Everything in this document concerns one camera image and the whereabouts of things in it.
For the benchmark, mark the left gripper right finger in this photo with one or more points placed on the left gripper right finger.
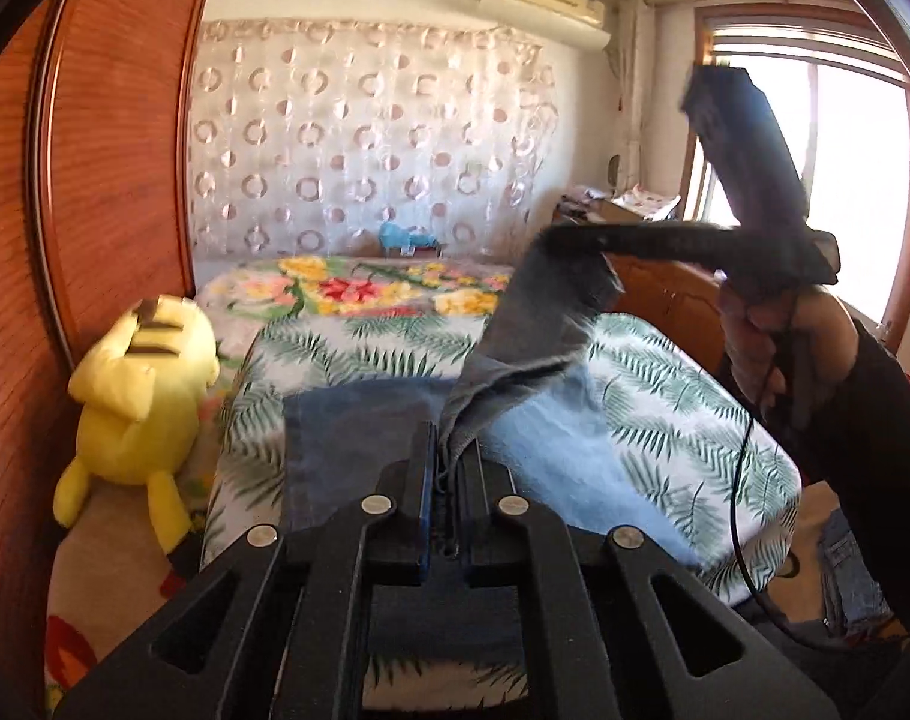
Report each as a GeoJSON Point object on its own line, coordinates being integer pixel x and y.
{"type": "Point", "coordinates": [510, 541]}

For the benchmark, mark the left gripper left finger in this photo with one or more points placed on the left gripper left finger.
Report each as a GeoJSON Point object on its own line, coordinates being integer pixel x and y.
{"type": "Point", "coordinates": [382, 538]}

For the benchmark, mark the blue denim jeans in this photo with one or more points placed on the blue denim jeans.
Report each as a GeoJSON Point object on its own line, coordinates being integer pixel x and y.
{"type": "Point", "coordinates": [524, 395]}

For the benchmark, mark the person's right hand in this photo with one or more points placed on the person's right hand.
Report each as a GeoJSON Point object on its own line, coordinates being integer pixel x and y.
{"type": "Point", "coordinates": [800, 345]}

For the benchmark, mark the wooden sideboard cabinet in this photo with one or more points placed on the wooden sideboard cabinet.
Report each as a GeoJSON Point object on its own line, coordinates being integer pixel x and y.
{"type": "Point", "coordinates": [678, 299]}

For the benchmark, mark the cardboard box on sideboard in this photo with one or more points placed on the cardboard box on sideboard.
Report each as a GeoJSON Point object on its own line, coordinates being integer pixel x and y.
{"type": "Point", "coordinates": [639, 205]}

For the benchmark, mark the wooden framed window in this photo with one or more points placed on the wooden framed window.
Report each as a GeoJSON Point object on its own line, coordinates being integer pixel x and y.
{"type": "Point", "coordinates": [842, 97]}

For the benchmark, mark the palm-leaf print cushion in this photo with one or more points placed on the palm-leaf print cushion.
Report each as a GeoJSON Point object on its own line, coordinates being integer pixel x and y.
{"type": "Point", "coordinates": [684, 442]}

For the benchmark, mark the floral bed blanket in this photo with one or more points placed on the floral bed blanket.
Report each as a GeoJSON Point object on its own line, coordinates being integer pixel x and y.
{"type": "Point", "coordinates": [109, 574]}

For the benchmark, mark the blue toy on bed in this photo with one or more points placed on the blue toy on bed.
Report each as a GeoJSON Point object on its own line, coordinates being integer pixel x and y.
{"type": "Point", "coordinates": [398, 241]}

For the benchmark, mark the yellow Pikachu plush toy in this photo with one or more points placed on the yellow Pikachu plush toy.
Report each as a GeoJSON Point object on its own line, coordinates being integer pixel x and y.
{"type": "Point", "coordinates": [140, 389]}

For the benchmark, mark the white circle-pattern curtain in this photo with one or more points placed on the white circle-pattern curtain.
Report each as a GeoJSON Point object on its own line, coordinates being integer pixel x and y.
{"type": "Point", "coordinates": [309, 137]}

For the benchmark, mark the wooden slatted wardrobe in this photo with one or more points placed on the wooden slatted wardrobe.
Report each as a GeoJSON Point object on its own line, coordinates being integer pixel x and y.
{"type": "Point", "coordinates": [93, 217]}

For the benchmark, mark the white wall air conditioner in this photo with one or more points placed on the white wall air conditioner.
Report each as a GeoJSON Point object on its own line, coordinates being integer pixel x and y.
{"type": "Point", "coordinates": [580, 24]}

